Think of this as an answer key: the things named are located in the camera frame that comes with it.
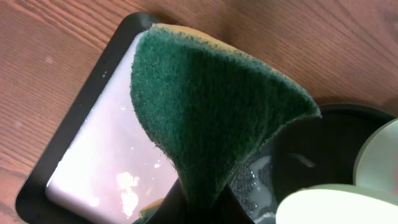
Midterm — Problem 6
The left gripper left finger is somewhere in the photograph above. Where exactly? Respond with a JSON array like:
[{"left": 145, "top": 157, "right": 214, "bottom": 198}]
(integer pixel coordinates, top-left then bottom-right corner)
[{"left": 145, "top": 179, "right": 189, "bottom": 224}]

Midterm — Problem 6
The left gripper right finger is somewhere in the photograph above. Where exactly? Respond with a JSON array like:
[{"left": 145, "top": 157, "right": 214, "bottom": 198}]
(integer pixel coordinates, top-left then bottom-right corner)
[{"left": 214, "top": 185, "right": 254, "bottom": 224}]

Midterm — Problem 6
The mint plate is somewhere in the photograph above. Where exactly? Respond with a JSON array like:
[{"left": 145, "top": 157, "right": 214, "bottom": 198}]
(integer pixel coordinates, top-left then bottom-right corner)
[
  {"left": 353, "top": 119, "right": 397, "bottom": 195},
  {"left": 275, "top": 184, "right": 397, "bottom": 224}
]

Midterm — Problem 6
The green yellow sponge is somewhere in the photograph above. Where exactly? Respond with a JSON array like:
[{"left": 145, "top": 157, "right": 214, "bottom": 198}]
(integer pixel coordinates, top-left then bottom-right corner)
[{"left": 130, "top": 24, "right": 321, "bottom": 223}]

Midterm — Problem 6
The black round tray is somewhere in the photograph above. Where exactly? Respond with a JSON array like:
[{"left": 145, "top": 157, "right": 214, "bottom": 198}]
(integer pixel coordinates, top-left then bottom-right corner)
[{"left": 229, "top": 104, "right": 395, "bottom": 223}]

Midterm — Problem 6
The black rectangular tray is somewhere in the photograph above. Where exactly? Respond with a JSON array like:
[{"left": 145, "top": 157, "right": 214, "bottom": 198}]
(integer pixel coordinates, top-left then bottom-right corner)
[{"left": 14, "top": 11, "right": 181, "bottom": 224}]

